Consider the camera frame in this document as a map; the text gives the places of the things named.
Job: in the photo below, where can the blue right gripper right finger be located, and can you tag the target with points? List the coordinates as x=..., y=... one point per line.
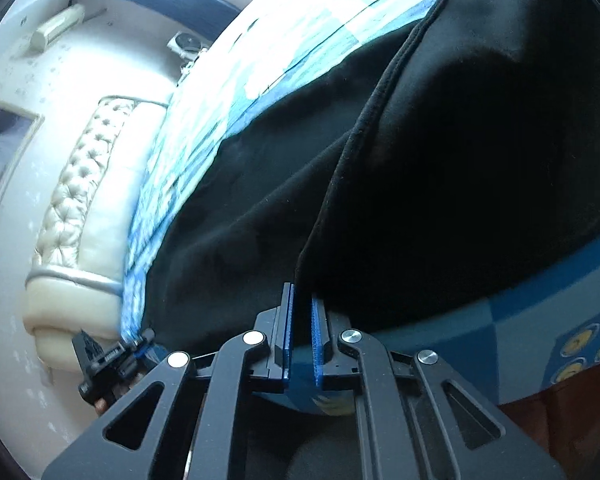
x=322, y=345

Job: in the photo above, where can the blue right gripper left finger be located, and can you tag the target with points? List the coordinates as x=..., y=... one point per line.
x=282, y=335

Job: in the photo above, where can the black pants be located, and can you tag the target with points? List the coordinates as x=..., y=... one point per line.
x=441, y=164

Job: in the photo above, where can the person left hand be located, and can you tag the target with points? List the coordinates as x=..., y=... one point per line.
x=101, y=406

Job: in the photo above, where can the cream tufted leather headboard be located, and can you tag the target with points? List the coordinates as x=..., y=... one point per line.
x=76, y=278

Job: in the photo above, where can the blue patterned bed sheet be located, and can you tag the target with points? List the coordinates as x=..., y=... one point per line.
x=543, y=333

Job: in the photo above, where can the framed wall picture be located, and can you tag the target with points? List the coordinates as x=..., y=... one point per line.
x=2, y=154

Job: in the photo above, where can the white wall air conditioner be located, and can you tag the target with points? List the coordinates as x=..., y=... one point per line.
x=52, y=29

